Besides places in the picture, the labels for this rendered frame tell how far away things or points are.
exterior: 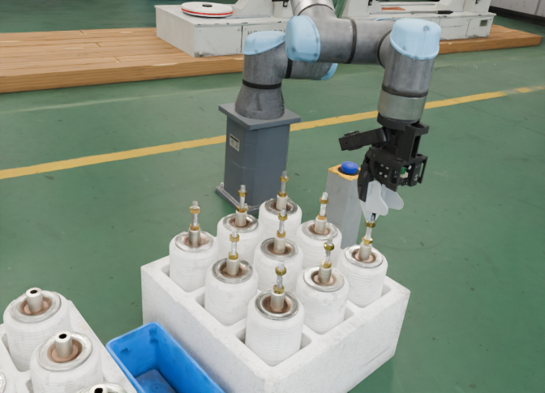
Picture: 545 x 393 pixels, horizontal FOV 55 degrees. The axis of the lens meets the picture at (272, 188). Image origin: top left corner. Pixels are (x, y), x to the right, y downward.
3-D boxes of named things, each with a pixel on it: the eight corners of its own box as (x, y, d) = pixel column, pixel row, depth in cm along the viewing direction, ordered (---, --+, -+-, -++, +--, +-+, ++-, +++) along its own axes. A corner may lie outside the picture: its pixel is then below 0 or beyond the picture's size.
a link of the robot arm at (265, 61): (239, 72, 159) (242, 26, 153) (283, 74, 161) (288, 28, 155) (243, 83, 149) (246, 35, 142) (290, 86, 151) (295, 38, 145)
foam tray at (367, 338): (143, 333, 115) (139, 266, 106) (272, 269, 139) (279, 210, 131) (262, 460, 91) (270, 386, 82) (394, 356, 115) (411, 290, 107)
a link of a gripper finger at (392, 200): (392, 231, 97) (401, 187, 92) (368, 216, 101) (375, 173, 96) (403, 226, 98) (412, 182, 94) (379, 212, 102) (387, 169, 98)
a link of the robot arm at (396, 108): (371, 87, 87) (403, 82, 92) (366, 113, 89) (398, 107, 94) (407, 100, 82) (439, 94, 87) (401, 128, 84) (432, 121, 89)
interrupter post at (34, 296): (25, 306, 84) (23, 290, 82) (41, 301, 85) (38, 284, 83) (31, 315, 82) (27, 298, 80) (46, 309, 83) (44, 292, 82)
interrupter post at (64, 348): (53, 352, 76) (50, 335, 74) (70, 344, 77) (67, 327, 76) (59, 362, 74) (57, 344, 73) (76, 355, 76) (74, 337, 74)
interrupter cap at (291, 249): (254, 242, 105) (254, 240, 105) (289, 237, 108) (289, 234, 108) (268, 264, 99) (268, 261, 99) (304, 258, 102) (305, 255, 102)
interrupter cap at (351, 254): (368, 275, 99) (369, 271, 99) (336, 256, 103) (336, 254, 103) (390, 259, 104) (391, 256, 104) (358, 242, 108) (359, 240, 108)
